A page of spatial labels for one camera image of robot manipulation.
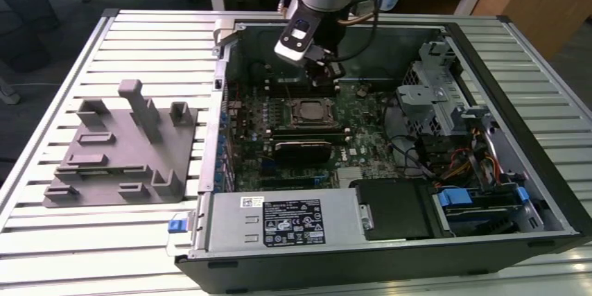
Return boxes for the green motherboard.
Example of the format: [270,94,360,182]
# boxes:
[220,79,420,195]

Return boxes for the grey plastic bracket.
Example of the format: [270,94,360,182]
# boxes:
[450,104,492,129]

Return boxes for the grey case latch bracket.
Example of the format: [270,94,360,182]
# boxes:
[212,18,242,58]

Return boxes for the black PC case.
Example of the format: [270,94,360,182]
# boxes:
[173,15,582,293]

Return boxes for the green RAM stick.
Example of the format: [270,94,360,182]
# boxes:
[272,134,349,146]

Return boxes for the silver chipset heatsink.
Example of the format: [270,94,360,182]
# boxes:
[338,166,365,189]

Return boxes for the black office chair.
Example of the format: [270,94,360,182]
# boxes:
[0,0,61,73]

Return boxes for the metal socket cover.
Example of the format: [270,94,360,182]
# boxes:
[289,98,334,129]

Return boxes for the wooden cabinet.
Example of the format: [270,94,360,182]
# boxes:
[473,0,592,61]

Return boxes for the CPU socket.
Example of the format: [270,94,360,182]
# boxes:
[285,97,337,130]

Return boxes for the blue disk carrier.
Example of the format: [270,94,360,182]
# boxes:
[432,186,530,236]

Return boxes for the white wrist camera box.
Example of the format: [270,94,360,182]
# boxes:
[273,18,321,65]

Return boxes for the silver power supply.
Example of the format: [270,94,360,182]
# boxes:
[202,190,366,254]

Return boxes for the grey parts rack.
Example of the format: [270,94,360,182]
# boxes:
[41,79,201,209]

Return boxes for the white desk foot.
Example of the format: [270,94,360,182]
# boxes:
[0,77,22,106]

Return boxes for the silver drive cage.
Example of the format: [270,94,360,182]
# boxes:
[394,41,466,141]

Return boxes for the orange yellow power wires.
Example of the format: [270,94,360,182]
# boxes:
[432,128,502,188]

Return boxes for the black graphics card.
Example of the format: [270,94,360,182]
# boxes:
[273,140,333,166]

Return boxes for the black plastic shroud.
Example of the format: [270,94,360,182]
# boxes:
[354,177,434,242]

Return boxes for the blue case latch tab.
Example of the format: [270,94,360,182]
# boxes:
[168,217,192,235]

